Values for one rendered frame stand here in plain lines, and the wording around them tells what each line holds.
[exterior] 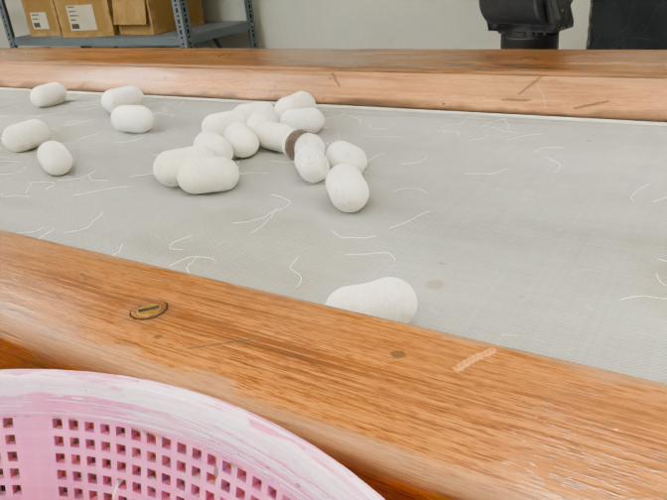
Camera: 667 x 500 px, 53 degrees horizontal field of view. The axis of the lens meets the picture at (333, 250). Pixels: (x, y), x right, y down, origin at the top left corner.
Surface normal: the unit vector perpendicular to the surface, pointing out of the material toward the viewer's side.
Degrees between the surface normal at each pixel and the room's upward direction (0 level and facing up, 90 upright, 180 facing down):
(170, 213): 0
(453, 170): 0
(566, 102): 45
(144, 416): 75
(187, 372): 0
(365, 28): 92
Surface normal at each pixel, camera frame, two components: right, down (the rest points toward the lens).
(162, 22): 0.79, 0.21
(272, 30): -0.52, 0.41
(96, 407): -0.29, 0.18
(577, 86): -0.43, -0.34
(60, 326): -0.09, -0.90
